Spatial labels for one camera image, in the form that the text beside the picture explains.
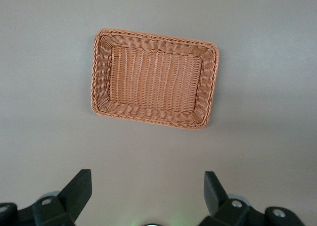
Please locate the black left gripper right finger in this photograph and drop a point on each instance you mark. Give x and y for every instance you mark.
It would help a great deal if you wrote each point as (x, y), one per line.
(218, 198)

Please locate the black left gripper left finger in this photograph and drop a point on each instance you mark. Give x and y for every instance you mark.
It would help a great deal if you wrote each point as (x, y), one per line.
(71, 193)

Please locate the brown wicker basket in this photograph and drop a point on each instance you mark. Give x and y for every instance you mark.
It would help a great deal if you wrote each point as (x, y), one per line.
(153, 82)

